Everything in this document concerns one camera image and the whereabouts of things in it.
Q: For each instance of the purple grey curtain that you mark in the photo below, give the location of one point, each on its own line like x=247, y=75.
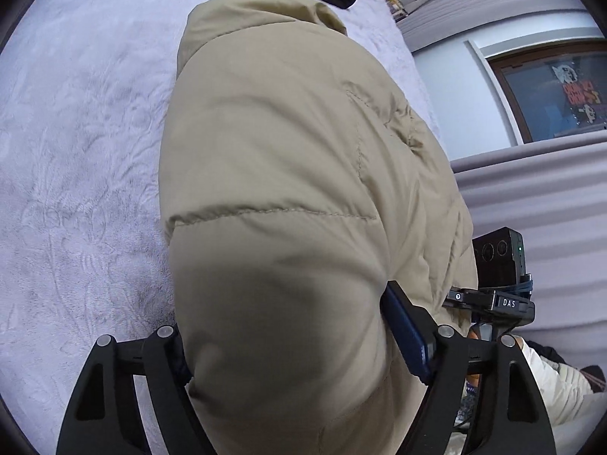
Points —
x=498, y=4
x=559, y=208

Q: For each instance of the person's white clothing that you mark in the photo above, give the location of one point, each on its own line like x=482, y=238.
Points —
x=555, y=388

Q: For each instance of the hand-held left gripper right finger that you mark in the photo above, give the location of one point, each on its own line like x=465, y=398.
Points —
x=408, y=331

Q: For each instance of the dark framed window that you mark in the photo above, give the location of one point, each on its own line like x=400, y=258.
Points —
x=550, y=99

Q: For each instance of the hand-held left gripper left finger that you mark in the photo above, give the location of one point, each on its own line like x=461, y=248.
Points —
x=166, y=355

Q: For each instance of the beige puffer jacket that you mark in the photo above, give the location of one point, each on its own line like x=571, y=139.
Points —
x=284, y=175

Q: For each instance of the purple embossed bed blanket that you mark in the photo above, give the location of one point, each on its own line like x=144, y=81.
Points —
x=85, y=151

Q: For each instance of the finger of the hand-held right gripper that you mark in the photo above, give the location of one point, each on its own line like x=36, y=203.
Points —
x=469, y=298

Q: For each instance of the small bedside clutter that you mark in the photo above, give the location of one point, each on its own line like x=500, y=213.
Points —
x=396, y=7

